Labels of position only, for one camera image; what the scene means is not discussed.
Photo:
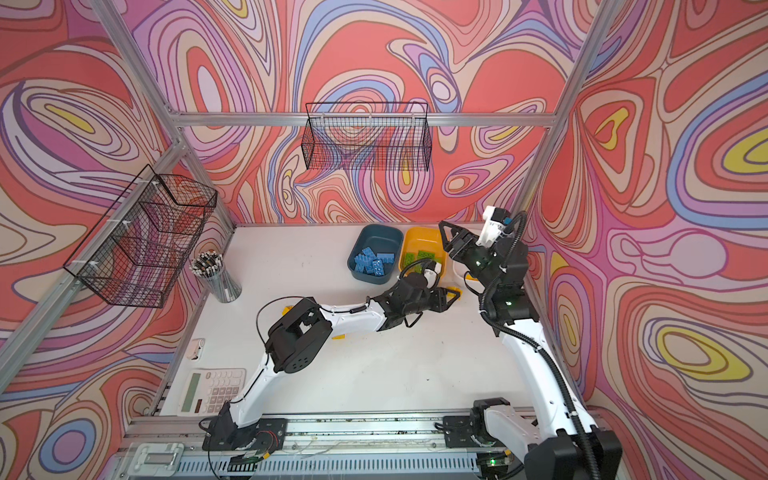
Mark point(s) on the blue lego bottom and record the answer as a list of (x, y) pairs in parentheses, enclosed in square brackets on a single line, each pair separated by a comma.
[(363, 264)]

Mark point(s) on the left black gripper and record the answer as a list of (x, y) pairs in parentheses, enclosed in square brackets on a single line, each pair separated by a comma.
[(441, 300)]

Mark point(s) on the white device on rail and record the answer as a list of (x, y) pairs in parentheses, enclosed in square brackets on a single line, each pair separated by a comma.
[(156, 460)]

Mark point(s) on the blue lego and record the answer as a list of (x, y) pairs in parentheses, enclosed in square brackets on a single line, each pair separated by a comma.
[(363, 264), (367, 254), (377, 268), (386, 258)]

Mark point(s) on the metal cup of pens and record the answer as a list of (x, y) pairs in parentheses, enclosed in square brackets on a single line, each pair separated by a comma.
[(210, 268)]

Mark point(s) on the black wire basket wall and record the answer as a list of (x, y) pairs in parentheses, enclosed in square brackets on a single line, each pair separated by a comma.
[(150, 232), (361, 135)]

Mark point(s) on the black wire basket back wall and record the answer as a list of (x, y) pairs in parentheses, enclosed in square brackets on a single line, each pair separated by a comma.
[(361, 135)]

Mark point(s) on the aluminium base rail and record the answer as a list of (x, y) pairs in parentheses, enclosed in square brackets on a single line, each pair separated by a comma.
[(427, 444)]

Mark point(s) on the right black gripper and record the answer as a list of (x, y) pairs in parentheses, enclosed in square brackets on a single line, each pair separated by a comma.
[(459, 235)]

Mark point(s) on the dark teal plastic bin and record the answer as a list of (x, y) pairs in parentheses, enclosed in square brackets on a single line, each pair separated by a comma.
[(381, 239)]

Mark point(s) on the pink calculator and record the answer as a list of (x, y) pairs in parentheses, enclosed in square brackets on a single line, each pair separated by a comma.
[(206, 390)]

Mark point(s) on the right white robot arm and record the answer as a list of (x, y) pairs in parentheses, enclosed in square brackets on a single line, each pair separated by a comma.
[(563, 441)]

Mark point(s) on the yellow plastic bin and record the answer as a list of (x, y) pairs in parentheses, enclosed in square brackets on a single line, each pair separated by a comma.
[(424, 238)]

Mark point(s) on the black wire basket left wall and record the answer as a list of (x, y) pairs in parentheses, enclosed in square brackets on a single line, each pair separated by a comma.
[(150, 232)]

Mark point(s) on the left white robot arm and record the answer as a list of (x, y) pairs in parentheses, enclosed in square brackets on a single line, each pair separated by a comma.
[(295, 340)]

